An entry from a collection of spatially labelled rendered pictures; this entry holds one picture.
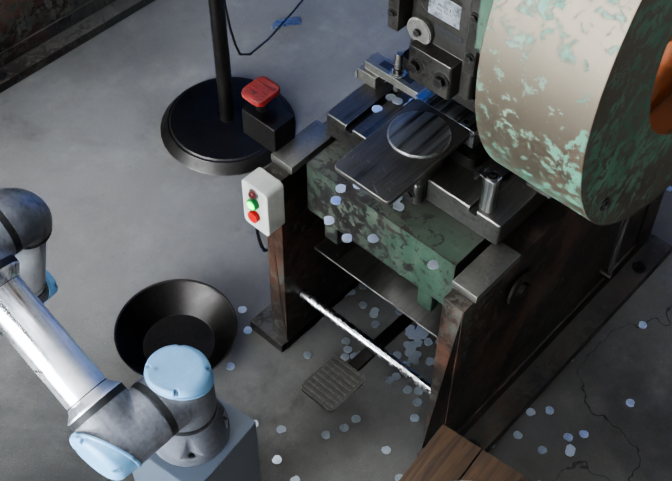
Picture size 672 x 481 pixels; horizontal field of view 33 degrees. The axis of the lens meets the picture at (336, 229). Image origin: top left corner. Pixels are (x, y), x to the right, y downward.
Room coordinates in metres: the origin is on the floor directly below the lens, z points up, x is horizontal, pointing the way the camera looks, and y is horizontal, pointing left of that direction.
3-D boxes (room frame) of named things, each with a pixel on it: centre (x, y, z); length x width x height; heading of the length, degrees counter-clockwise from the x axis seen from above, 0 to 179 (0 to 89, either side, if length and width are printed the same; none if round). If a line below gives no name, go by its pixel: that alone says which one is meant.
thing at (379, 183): (1.49, -0.13, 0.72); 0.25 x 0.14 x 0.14; 138
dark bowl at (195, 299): (1.55, 0.39, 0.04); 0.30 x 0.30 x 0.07
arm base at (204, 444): (1.06, 0.27, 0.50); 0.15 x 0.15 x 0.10
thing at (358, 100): (1.62, -0.24, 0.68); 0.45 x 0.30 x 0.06; 48
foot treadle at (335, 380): (1.52, -0.15, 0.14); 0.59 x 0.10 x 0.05; 138
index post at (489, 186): (1.41, -0.29, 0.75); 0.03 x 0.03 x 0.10; 48
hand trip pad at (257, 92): (1.67, 0.16, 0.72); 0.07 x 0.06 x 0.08; 138
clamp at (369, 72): (1.73, -0.12, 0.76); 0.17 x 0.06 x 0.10; 48
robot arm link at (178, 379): (1.05, 0.28, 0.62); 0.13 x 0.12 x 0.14; 138
